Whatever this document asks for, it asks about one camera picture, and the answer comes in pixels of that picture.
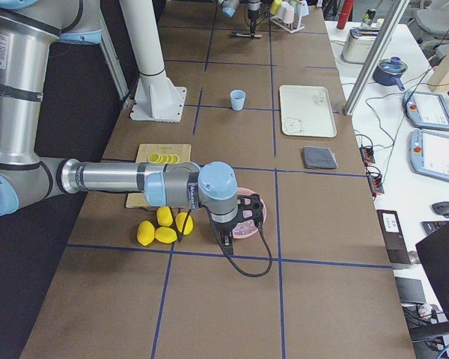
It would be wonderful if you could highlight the red bottle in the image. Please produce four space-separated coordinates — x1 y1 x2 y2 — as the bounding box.
336 0 355 30

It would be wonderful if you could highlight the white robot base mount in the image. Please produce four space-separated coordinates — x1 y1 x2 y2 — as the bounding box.
120 0 187 123

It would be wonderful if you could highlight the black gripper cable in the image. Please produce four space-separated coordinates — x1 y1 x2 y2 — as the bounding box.
207 209 274 278

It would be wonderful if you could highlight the aluminium frame post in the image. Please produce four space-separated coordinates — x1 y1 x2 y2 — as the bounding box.
343 0 409 116

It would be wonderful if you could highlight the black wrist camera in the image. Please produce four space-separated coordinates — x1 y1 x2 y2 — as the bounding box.
235 193 264 230

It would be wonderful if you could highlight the folded grey cloth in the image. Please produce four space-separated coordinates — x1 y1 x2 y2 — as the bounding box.
302 147 338 169

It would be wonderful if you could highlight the bamboo cutting board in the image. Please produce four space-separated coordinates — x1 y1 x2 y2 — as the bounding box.
125 144 193 209

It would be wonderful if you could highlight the teach pendant tablet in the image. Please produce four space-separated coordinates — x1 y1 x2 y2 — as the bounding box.
403 90 449 132
409 129 449 182

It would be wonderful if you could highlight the white wire cup rack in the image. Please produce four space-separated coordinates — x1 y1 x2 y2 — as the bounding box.
269 16 305 34

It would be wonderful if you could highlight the light blue paper cup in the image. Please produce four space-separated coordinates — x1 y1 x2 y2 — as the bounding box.
230 89 246 111

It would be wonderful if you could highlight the pink cup on rack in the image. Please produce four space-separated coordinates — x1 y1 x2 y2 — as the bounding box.
276 2 295 25

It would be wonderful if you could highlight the blue pot with lid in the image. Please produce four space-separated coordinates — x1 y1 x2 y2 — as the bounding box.
373 56 408 91

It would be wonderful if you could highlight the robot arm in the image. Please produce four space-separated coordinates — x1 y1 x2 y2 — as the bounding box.
216 0 262 39
0 1 164 253

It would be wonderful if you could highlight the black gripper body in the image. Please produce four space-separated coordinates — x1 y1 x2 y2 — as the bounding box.
210 220 236 254
247 0 260 21

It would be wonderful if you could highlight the whole yellow lemon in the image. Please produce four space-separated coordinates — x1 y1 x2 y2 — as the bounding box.
156 206 174 227
175 212 194 236
136 221 156 246
154 227 178 244

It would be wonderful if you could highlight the pink bowl of ice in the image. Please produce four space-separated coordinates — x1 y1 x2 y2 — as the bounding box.
233 187 258 239

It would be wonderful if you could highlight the green cup on rack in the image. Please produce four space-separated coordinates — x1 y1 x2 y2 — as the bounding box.
269 0 282 16

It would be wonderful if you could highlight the black computer mouse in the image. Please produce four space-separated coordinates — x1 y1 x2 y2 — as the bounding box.
431 201 449 218

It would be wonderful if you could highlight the white toaster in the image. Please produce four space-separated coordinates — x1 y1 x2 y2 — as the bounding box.
341 27 380 64

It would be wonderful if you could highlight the white bear serving tray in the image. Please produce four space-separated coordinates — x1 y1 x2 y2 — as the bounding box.
279 85 337 138

